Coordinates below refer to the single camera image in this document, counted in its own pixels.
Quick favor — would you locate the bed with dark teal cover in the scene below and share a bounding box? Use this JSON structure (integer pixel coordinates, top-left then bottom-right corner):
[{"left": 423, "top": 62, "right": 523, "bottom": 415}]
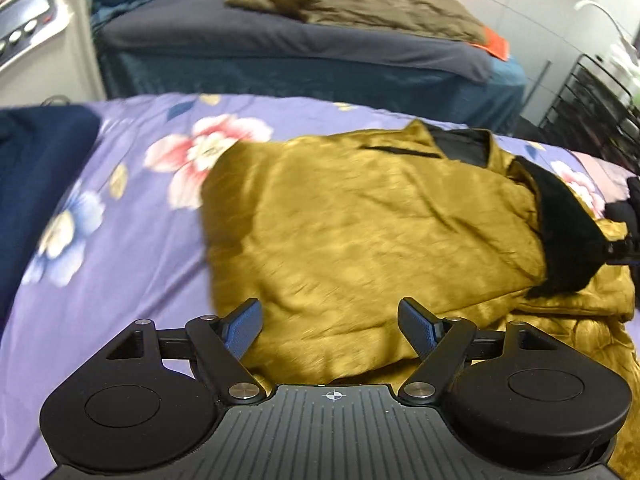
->
[{"left": 92, "top": 0, "right": 526, "bottom": 133}]

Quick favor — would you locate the white machine with control panel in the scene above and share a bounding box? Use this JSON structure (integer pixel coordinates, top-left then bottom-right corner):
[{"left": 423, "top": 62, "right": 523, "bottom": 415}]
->
[{"left": 0, "top": 0, "right": 108, "bottom": 108}]

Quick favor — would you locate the navy blue cloth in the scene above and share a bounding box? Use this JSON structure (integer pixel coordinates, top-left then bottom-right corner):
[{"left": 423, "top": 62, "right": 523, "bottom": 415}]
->
[{"left": 0, "top": 104, "right": 103, "bottom": 331}]

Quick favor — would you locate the white gooseneck lamp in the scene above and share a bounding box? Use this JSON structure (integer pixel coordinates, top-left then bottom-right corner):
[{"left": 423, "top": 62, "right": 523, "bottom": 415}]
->
[{"left": 574, "top": 0, "right": 640, "bottom": 68}]

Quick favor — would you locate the black metal rack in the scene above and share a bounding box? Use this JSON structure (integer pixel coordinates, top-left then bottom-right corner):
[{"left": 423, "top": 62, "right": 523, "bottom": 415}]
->
[{"left": 540, "top": 54, "right": 640, "bottom": 163}]

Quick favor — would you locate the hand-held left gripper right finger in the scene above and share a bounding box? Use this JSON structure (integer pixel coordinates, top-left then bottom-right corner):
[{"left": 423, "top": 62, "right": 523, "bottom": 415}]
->
[{"left": 397, "top": 298, "right": 553, "bottom": 406}]

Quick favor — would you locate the olive brown garment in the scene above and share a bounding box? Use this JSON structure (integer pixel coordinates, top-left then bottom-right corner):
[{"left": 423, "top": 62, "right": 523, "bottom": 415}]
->
[{"left": 225, "top": 0, "right": 488, "bottom": 43}]

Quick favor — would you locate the pink blanket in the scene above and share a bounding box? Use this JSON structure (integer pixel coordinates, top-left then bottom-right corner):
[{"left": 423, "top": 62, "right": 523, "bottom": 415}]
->
[{"left": 570, "top": 150, "right": 640, "bottom": 196}]

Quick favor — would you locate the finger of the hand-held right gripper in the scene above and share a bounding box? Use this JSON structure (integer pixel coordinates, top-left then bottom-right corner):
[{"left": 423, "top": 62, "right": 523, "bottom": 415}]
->
[{"left": 604, "top": 236, "right": 640, "bottom": 267}]

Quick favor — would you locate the golden satin robe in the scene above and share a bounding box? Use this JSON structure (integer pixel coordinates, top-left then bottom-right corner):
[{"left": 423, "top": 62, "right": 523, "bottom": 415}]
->
[{"left": 200, "top": 119, "right": 640, "bottom": 441}]

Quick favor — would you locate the purple floral bed sheet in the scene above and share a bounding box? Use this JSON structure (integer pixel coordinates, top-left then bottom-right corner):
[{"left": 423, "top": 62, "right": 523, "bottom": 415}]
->
[{"left": 0, "top": 92, "right": 626, "bottom": 480}]

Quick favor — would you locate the orange cloth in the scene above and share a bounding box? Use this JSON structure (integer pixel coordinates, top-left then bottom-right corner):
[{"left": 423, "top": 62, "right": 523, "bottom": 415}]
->
[{"left": 469, "top": 29, "right": 511, "bottom": 61}]

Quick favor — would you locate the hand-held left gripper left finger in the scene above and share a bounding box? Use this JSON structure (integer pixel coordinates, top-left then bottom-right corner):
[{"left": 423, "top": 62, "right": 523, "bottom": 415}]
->
[{"left": 105, "top": 298, "right": 267, "bottom": 405}]

